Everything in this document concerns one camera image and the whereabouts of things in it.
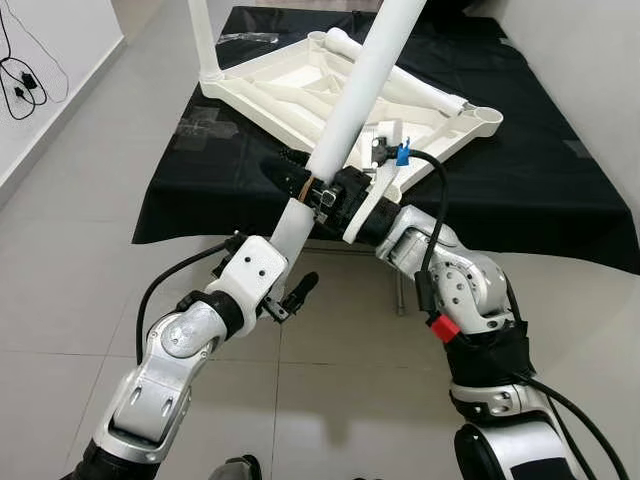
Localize white plastic children table top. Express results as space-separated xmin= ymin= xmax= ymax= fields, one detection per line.
xmin=200 ymin=30 xmax=504 ymax=201

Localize clear tape patch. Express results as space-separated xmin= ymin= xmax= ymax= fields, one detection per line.
xmin=175 ymin=100 xmax=241 ymax=151

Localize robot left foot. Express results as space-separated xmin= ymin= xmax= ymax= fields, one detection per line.
xmin=205 ymin=455 xmax=263 ymax=480

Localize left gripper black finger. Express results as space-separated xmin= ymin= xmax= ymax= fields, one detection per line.
xmin=286 ymin=270 xmax=322 ymax=311

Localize black power cable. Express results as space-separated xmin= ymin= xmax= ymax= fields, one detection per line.
xmin=0 ymin=10 xmax=51 ymax=121

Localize black cloth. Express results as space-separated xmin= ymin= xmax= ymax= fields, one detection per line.
xmin=133 ymin=5 xmax=640 ymax=273

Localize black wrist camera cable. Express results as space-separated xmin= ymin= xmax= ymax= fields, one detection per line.
xmin=135 ymin=240 xmax=241 ymax=366
xmin=393 ymin=142 xmax=449 ymax=311

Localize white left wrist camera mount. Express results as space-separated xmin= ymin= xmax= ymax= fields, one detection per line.
xmin=205 ymin=235 xmax=291 ymax=311

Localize clear plastic film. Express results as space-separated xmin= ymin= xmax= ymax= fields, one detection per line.
xmin=218 ymin=32 xmax=279 ymax=43

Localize black left wrist camera cable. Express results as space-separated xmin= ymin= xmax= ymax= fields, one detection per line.
xmin=135 ymin=240 xmax=241 ymax=366

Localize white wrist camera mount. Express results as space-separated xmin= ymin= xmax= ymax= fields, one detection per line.
xmin=343 ymin=120 xmax=413 ymax=246
xmin=205 ymin=235 xmax=291 ymax=311

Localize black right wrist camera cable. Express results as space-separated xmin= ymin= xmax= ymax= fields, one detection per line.
xmin=393 ymin=142 xmax=449 ymax=311

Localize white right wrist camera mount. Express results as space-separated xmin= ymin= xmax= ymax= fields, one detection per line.
xmin=343 ymin=120 xmax=413 ymax=246

